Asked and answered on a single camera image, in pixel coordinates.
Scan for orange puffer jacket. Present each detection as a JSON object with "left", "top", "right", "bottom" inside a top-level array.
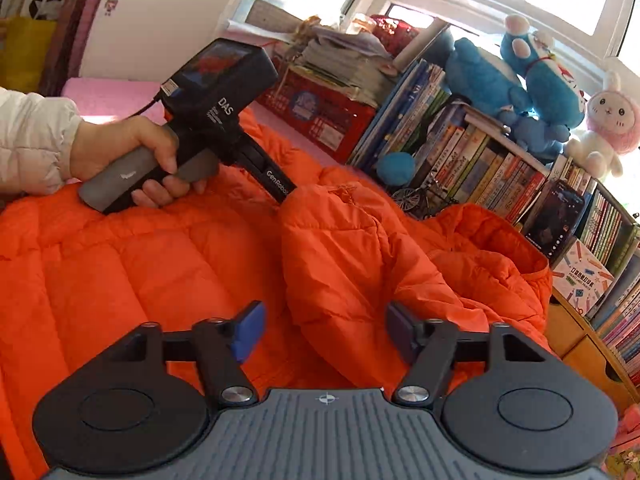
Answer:
[{"left": 0, "top": 110, "right": 556, "bottom": 480}]

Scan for row of tall blue books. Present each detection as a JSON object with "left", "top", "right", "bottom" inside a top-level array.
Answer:
[{"left": 347, "top": 60, "right": 446, "bottom": 168}]

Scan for brown wooden board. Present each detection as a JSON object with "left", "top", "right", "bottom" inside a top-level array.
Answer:
[{"left": 40, "top": 0, "right": 118, "bottom": 96}]

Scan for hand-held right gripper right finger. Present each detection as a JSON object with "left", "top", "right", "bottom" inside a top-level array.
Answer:
[{"left": 382, "top": 300, "right": 546, "bottom": 407}]

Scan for white pencil print box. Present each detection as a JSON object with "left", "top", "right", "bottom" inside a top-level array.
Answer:
[{"left": 550, "top": 237, "right": 616, "bottom": 316}]

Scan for stack of papers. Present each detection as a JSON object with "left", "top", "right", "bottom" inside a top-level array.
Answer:
[{"left": 285, "top": 17, "right": 401, "bottom": 106}]

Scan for miniature bicycle model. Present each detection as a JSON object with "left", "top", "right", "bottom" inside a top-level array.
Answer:
[{"left": 392, "top": 182, "right": 453, "bottom": 218}]

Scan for small blue plush toy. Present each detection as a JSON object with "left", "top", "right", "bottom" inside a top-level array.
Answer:
[{"left": 497, "top": 110, "right": 571, "bottom": 161}]

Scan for white rolled poster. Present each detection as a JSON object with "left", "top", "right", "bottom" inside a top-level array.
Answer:
[{"left": 392, "top": 17, "right": 453, "bottom": 75}]

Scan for red plastic basket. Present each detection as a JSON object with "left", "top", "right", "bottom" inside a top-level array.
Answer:
[{"left": 370, "top": 14, "right": 421, "bottom": 56}]

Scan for person's left hand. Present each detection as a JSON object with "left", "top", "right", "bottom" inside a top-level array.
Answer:
[{"left": 69, "top": 116, "right": 208, "bottom": 209}]

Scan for row of colourful picture books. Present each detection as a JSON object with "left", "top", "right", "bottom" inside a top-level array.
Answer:
[{"left": 415, "top": 102, "right": 556, "bottom": 223}]

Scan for black smartphone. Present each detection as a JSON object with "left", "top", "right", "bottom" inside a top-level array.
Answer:
[{"left": 522, "top": 180, "right": 586, "bottom": 261}]

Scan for row of pastel spined books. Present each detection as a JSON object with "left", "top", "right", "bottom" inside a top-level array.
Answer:
[{"left": 587, "top": 260, "right": 640, "bottom": 386}]

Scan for white grid board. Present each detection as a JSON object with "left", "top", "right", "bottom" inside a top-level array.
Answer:
[{"left": 246, "top": 0, "right": 306, "bottom": 35}]

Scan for round blue plush ball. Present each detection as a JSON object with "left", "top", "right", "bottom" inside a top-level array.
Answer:
[{"left": 376, "top": 151, "right": 417, "bottom": 187}]

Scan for wooden drawer organizer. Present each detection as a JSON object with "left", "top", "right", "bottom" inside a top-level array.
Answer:
[{"left": 545, "top": 287, "right": 640, "bottom": 413}]

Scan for red plastic crate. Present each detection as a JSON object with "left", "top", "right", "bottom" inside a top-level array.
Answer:
[{"left": 255, "top": 67, "right": 378, "bottom": 163}]

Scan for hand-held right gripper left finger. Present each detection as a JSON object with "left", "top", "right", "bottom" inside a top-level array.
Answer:
[{"left": 107, "top": 300, "right": 268, "bottom": 407}]

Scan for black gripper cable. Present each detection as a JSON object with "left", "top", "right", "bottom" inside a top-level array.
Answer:
[{"left": 127, "top": 87, "right": 168, "bottom": 121}]

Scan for person's left forearm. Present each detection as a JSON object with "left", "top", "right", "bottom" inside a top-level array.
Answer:
[{"left": 0, "top": 87, "right": 83, "bottom": 196}]

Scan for blue plush toy white paws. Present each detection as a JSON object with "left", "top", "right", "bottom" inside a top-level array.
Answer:
[{"left": 500, "top": 14, "right": 587, "bottom": 128}]

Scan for yellow bag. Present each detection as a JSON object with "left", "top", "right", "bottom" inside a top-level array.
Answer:
[{"left": 0, "top": 15, "right": 58, "bottom": 93}]

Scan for pink white bunny plush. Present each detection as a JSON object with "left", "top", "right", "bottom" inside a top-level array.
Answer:
[{"left": 562, "top": 71, "right": 640, "bottom": 181}]

